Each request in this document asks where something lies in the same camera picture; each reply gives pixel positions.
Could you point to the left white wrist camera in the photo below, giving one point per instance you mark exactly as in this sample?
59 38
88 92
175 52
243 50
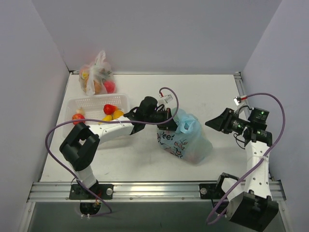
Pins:
164 99

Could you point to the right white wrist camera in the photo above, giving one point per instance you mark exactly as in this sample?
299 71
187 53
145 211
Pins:
241 104

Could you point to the orange lemon fruit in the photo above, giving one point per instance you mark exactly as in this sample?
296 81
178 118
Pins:
116 114

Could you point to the white plastic basket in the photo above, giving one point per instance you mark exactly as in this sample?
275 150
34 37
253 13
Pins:
92 107

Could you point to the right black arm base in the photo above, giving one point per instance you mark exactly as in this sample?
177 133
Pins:
209 191

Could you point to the light blue plastic bag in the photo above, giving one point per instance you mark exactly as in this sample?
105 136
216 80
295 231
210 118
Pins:
188 142

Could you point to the yellow banana bunch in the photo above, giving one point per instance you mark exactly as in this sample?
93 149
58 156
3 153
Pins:
107 118

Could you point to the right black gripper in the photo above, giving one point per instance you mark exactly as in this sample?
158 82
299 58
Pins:
227 123

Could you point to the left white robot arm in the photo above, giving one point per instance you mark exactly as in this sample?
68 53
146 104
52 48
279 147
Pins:
80 145

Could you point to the red apple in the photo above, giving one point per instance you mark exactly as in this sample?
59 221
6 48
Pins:
78 118

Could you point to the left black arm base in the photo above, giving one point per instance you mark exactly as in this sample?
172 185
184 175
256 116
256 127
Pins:
104 191

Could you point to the small onion garlic toy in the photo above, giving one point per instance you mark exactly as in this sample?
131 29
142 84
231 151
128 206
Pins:
80 111

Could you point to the red pear fruit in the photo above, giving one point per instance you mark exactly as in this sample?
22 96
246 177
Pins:
109 109

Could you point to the aluminium front rail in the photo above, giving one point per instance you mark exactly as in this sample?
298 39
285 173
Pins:
58 192

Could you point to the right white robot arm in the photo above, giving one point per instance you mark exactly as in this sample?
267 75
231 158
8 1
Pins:
247 201

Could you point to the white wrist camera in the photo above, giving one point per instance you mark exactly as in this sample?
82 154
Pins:
241 104
164 99

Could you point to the clear bag of fruits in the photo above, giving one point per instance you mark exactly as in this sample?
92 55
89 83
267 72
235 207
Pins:
97 77

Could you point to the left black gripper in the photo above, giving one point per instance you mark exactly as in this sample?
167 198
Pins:
168 118

